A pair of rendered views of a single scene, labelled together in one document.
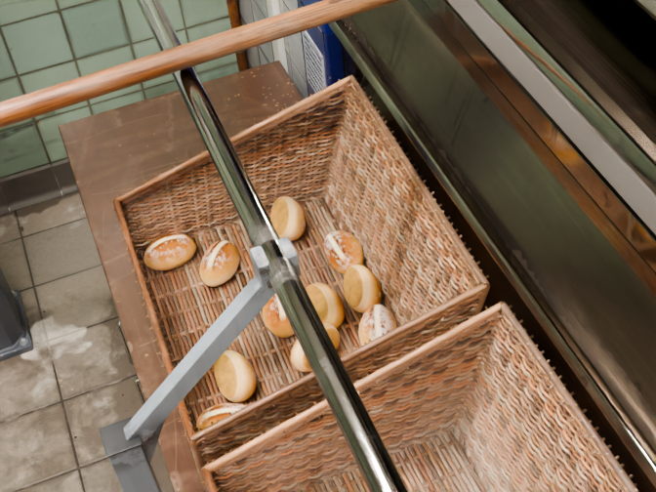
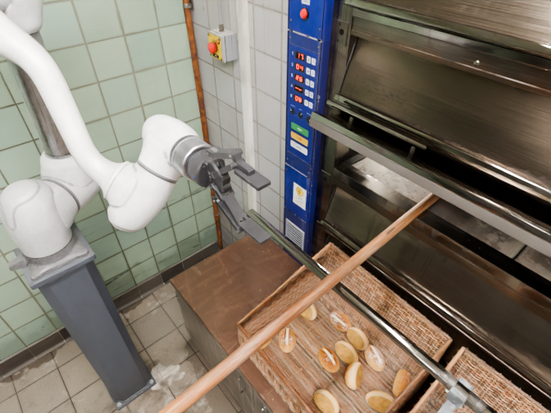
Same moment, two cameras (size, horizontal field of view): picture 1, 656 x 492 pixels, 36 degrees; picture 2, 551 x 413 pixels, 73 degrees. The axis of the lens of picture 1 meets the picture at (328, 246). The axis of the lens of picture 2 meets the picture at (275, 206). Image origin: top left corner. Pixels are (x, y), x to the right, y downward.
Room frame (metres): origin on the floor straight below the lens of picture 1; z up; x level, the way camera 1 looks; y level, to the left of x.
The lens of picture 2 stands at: (0.59, 0.54, 1.96)
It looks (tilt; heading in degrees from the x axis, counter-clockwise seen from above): 41 degrees down; 336
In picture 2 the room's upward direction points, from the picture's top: straight up
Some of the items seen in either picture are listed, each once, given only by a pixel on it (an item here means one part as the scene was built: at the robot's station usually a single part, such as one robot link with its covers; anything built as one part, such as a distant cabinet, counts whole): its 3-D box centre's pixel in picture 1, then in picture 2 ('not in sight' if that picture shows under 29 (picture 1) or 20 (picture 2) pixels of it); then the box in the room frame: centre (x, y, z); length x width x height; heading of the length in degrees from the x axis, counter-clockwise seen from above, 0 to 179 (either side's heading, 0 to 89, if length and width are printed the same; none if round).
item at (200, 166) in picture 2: not in sight; (214, 174); (1.23, 0.41, 1.49); 0.09 x 0.07 x 0.08; 18
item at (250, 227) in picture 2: not in sight; (255, 231); (1.10, 0.37, 1.42); 0.07 x 0.03 x 0.01; 18
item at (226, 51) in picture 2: not in sight; (222, 45); (2.08, 0.12, 1.46); 0.10 x 0.07 x 0.10; 17
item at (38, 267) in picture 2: not in sight; (44, 249); (1.67, 0.91, 1.03); 0.22 x 0.18 x 0.06; 107
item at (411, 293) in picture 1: (285, 267); (334, 342); (1.13, 0.07, 0.72); 0.56 x 0.49 x 0.28; 15
